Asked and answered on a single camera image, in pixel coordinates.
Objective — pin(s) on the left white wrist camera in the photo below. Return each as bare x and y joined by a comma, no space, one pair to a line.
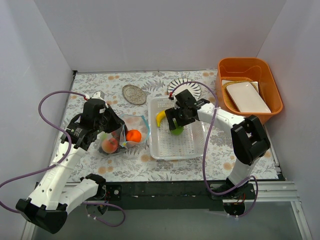
97,95

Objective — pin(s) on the blue striped round plate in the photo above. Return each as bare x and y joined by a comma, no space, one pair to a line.
191,86

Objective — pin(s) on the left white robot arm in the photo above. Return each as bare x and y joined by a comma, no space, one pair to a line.
48,206

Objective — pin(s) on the clear zip top bag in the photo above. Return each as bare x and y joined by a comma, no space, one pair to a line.
137,122

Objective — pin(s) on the peach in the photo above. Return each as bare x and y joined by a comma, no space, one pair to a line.
109,146

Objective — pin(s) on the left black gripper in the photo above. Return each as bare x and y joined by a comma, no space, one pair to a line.
115,120

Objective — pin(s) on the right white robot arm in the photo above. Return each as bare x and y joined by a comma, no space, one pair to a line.
249,138

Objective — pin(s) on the white rectangular plate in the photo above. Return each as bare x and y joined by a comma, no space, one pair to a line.
246,98

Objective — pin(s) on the orange plastic bin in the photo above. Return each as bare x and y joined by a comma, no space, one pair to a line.
249,69

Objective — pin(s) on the orange fruit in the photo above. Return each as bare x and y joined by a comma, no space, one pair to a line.
134,135

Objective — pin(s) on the yellow banana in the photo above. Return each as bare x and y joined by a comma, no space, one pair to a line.
160,116

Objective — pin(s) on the large green custard apple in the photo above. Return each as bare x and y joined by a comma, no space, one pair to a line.
178,131

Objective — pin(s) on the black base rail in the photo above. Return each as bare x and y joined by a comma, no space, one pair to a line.
162,195

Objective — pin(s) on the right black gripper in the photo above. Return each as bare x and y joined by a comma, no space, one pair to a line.
177,116

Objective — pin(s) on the white plastic basket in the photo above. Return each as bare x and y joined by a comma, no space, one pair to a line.
163,144

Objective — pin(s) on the speckled grey oval dish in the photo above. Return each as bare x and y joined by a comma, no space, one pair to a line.
134,94

